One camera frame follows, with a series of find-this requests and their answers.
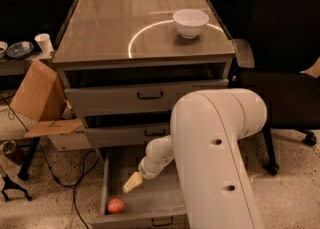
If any brown round container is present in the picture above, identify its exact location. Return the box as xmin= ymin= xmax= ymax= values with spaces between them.
xmin=0 ymin=140 xmax=25 ymax=165

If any black stand foot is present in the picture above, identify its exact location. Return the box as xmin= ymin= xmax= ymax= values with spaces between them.
xmin=0 ymin=166 xmax=32 ymax=201

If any red apple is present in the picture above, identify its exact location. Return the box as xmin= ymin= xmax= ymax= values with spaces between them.
xmin=107 ymin=198 xmax=125 ymax=214

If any grey middle drawer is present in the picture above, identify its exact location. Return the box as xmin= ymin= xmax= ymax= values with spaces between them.
xmin=85 ymin=117 xmax=169 ymax=148

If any black office chair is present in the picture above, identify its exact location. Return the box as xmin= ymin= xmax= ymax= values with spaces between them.
xmin=234 ymin=0 xmax=320 ymax=175

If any black table leg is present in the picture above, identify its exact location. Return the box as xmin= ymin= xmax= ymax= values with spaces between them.
xmin=18 ymin=137 xmax=40 ymax=181

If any white paper cup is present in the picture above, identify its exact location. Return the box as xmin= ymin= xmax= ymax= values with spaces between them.
xmin=34 ymin=33 xmax=54 ymax=54

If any white bowl at left edge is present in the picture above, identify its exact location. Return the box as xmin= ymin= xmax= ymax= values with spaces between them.
xmin=0 ymin=41 xmax=8 ymax=60

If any grey bottom drawer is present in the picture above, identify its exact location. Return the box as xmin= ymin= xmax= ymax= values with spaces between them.
xmin=91 ymin=145 xmax=188 ymax=229

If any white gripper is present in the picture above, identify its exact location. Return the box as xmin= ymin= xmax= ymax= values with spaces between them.
xmin=123 ymin=156 xmax=166 ymax=193

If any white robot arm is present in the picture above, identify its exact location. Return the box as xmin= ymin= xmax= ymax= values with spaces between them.
xmin=123 ymin=88 xmax=267 ymax=229

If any dark blue plate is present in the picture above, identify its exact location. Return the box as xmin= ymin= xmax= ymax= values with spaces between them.
xmin=6 ymin=41 xmax=34 ymax=60

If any grey drawer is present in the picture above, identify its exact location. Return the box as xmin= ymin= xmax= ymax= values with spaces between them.
xmin=85 ymin=117 xmax=169 ymax=148
xmin=91 ymin=145 xmax=188 ymax=229
xmin=65 ymin=79 xmax=228 ymax=117

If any white ceramic bowl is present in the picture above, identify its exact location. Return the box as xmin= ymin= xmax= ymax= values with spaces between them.
xmin=173 ymin=9 xmax=209 ymax=39

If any grey drawer cabinet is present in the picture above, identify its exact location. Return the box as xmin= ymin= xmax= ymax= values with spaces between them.
xmin=52 ymin=0 xmax=237 ymax=151

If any grey top drawer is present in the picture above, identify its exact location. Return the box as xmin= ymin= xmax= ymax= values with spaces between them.
xmin=65 ymin=79 xmax=228 ymax=117

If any brown cardboard box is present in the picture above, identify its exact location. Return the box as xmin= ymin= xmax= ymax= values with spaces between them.
xmin=10 ymin=60 xmax=82 ymax=138

